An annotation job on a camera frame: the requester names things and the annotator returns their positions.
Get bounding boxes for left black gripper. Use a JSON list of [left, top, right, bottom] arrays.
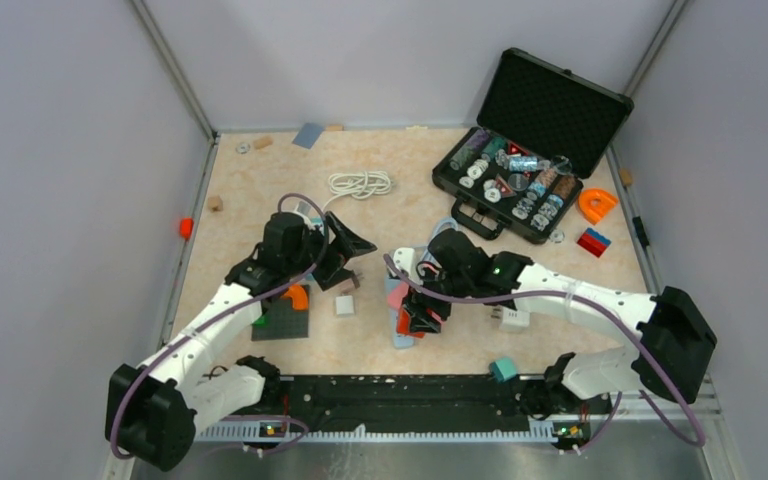
[[285, 212, 376, 290]]

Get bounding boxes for wooden block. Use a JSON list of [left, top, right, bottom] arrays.
[[253, 136, 273, 150], [618, 168, 633, 188]]

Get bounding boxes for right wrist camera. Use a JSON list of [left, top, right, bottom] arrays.
[[391, 247, 418, 282]]

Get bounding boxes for light blue power strip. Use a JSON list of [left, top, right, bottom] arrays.
[[385, 217, 458, 349]]

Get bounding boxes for teal small plug adapter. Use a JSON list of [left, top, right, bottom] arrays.
[[488, 357, 518, 383]]

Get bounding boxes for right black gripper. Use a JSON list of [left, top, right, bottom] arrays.
[[402, 263, 472, 333]]

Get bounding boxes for wooden block right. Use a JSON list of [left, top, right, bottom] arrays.
[[618, 168, 633, 188]]

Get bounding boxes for pink triangular power strip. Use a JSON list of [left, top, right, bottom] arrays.
[[387, 282, 435, 321]]

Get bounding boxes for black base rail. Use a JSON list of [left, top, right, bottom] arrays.
[[218, 374, 614, 435]]

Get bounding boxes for red blue brick stack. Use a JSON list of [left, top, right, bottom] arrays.
[[576, 228, 612, 258]]

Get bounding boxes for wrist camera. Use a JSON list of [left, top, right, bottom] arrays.
[[391, 247, 418, 282], [291, 200, 320, 228]]

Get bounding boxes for black open case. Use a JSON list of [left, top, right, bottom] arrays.
[[431, 48, 634, 244]]

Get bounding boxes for orange arch block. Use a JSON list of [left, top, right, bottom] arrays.
[[281, 284, 309, 311]]

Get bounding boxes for small white charger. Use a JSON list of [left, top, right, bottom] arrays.
[[335, 294, 356, 317]]

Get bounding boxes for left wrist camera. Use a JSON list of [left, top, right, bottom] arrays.
[[291, 200, 320, 228]]

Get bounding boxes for dark grey building baseplate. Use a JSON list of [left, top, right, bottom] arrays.
[[251, 285, 310, 342]]

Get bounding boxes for wooden block top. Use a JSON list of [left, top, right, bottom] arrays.
[[253, 136, 273, 150]]

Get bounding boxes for red cube socket adapter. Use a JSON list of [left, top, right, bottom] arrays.
[[395, 308, 425, 338]]

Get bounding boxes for red orange clip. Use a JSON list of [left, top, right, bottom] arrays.
[[178, 217, 194, 241]]

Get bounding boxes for grey blue card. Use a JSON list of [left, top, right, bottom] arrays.
[[292, 123, 325, 149]]

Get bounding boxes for orange arch toy right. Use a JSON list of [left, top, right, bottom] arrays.
[[577, 188, 619, 225]]

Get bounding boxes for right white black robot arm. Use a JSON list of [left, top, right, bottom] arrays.
[[388, 230, 718, 412]]

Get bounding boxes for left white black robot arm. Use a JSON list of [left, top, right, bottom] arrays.
[[104, 212, 377, 471]]

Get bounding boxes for white cube socket adapter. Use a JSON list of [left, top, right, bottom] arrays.
[[491, 306, 531, 333]]

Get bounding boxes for pink brown charger plug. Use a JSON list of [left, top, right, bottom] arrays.
[[339, 272, 364, 295]]

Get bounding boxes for white coiled cable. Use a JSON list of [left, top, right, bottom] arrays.
[[320, 170, 395, 213]]

